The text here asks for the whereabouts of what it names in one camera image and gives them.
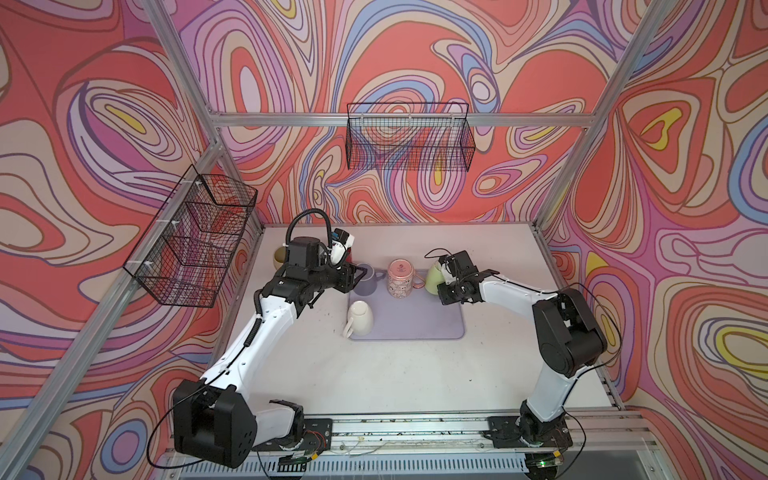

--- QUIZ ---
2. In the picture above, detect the white mug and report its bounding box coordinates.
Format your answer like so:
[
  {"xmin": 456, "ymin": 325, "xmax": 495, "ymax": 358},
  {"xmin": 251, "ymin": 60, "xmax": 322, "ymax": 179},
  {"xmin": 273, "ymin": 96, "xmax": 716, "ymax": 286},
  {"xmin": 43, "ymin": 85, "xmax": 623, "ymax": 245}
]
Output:
[{"xmin": 343, "ymin": 300, "xmax": 374, "ymax": 338}]

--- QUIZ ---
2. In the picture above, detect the purple mug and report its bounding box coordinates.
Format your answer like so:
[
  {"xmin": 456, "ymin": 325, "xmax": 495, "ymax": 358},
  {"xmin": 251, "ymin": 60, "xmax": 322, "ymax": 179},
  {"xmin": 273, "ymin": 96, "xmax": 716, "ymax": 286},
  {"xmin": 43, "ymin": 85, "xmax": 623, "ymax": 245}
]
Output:
[{"xmin": 353, "ymin": 263, "xmax": 387, "ymax": 297}]

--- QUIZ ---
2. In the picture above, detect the black wire basket back wall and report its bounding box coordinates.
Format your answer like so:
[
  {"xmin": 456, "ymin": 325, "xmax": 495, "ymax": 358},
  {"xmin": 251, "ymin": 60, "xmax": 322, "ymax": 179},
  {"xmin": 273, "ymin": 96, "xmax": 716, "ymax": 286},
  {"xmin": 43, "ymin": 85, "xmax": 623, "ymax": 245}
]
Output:
[{"xmin": 345, "ymin": 100, "xmax": 476, "ymax": 172}]

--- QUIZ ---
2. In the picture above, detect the beige speckled mug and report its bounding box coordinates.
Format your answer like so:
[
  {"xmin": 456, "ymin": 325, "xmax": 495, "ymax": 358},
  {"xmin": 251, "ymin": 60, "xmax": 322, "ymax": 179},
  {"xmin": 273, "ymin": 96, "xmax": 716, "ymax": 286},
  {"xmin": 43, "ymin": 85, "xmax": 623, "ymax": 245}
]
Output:
[{"xmin": 272, "ymin": 246, "xmax": 287, "ymax": 270}]

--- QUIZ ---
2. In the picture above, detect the lavender plastic tray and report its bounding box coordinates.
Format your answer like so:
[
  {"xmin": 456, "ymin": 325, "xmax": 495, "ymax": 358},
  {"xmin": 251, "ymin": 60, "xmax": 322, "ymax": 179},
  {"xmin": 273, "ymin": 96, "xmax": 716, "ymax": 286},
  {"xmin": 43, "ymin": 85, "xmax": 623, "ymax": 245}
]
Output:
[{"xmin": 348, "ymin": 275, "xmax": 465, "ymax": 341}]

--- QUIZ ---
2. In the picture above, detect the pink patterned mug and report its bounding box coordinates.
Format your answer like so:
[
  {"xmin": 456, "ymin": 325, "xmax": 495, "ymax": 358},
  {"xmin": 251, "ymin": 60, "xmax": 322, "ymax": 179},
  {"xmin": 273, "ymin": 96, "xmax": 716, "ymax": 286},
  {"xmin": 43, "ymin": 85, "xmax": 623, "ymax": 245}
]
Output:
[{"xmin": 387, "ymin": 258, "xmax": 425, "ymax": 299}]

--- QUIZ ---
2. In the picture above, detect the black wire basket left wall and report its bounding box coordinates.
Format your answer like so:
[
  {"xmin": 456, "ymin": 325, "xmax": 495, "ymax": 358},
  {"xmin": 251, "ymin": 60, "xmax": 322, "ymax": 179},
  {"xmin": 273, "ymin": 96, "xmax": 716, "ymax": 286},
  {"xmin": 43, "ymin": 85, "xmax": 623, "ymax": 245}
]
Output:
[{"xmin": 123, "ymin": 166, "xmax": 258, "ymax": 308}]

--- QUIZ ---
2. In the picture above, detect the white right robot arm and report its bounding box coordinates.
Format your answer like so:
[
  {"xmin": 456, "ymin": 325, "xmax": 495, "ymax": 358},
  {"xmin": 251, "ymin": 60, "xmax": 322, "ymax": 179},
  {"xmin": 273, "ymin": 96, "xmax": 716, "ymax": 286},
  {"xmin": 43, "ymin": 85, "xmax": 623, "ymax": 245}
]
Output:
[{"xmin": 437, "ymin": 251, "xmax": 608, "ymax": 446}]

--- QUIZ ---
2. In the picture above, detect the aluminium corner frame post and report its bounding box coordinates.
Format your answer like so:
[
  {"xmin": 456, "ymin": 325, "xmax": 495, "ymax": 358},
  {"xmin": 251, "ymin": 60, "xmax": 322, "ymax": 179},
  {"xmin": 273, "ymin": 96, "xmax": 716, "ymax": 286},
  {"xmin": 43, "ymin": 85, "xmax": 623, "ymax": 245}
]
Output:
[{"xmin": 531, "ymin": 1, "xmax": 677, "ymax": 234}]

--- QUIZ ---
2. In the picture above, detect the black wire basket wall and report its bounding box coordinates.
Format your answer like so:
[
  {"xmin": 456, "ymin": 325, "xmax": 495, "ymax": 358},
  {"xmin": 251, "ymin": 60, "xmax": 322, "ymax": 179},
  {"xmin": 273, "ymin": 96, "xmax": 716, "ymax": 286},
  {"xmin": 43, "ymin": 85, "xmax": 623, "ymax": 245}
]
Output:
[
  {"xmin": 123, "ymin": 166, "xmax": 258, "ymax": 308},
  {"xmin": 345, "ymin": 100, "xmax": 476, "ymax": 172}
]

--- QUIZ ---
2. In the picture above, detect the light green mug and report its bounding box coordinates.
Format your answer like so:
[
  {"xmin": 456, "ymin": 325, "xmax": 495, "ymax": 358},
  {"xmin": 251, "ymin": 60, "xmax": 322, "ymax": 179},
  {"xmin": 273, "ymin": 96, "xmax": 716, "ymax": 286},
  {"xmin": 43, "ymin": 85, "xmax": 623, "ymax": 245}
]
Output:
[{"xmin": 424, "ymin": 262, "xmax": 444, "ymax": 296}]

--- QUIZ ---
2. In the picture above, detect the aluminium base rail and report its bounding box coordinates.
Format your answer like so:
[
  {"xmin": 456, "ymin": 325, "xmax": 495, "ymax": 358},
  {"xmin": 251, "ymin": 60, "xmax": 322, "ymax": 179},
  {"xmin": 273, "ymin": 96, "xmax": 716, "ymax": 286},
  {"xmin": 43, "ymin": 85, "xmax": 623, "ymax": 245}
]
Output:
[{"xmin": 298, "ymin": 409, "xmax": 650, "ymax": 457}]

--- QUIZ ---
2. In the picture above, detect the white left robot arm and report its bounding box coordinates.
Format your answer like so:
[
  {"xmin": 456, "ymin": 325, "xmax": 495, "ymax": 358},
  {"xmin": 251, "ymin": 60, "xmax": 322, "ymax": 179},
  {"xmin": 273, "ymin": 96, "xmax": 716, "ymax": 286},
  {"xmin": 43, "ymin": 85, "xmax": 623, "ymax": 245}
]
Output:
[{"xmin": 167, "ymin": 220, "xmax": 367, "ymax": 468}]

